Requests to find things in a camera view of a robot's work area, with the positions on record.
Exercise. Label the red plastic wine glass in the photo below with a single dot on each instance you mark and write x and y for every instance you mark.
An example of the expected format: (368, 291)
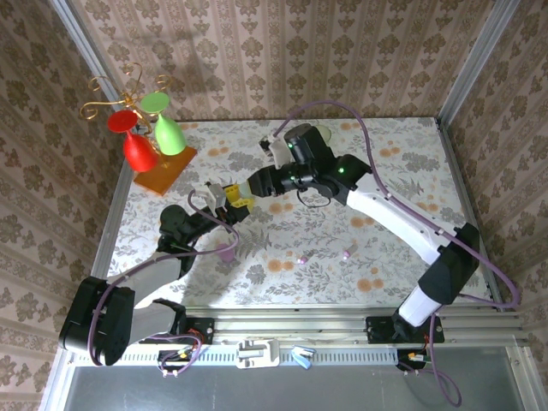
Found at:
(139, 152)

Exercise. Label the aluminium frame post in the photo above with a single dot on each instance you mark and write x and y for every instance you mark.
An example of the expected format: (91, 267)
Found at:
(85, 47)
(484, 60)

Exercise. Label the green plastic wine glass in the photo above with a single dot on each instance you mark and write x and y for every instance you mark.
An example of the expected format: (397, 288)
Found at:
(169, 135)

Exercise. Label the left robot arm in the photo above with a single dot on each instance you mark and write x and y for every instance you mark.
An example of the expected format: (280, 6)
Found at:
(150, 274)

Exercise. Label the white plastic clamp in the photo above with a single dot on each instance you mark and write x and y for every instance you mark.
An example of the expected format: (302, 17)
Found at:
(257, 353)

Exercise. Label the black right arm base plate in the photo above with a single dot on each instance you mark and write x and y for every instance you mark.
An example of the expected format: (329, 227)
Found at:
(377, 331)

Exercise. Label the floral patterned tablecloth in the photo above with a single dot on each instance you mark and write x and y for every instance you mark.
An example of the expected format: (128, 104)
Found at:
(385, 257)

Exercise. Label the pink earbud charging case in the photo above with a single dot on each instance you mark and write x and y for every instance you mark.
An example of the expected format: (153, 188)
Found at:
(227, 253)

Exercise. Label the grey metal sheet panel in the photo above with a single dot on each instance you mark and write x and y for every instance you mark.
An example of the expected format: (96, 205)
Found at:
(299, 389)

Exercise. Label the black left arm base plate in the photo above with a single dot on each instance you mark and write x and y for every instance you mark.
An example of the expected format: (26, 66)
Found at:
(204, 331)

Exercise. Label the blue clip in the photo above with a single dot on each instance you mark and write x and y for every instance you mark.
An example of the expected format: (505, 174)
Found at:
(301, 357)

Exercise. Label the aluminium table edge rail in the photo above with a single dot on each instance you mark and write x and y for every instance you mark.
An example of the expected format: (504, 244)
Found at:
(466, 197)
(112, 218)

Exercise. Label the green plastic cup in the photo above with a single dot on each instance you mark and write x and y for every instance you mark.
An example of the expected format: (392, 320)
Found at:
(326, 133)

